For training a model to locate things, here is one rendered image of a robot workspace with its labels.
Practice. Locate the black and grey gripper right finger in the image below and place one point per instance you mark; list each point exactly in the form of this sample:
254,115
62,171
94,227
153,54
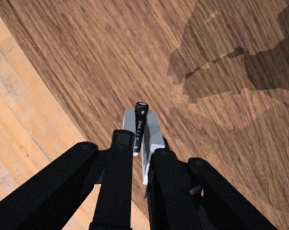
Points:
171,201

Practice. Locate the black aaa battery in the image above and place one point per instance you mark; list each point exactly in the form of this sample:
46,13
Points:
141,111

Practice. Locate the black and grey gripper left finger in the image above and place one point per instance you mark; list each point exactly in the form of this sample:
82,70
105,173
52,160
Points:
49,199

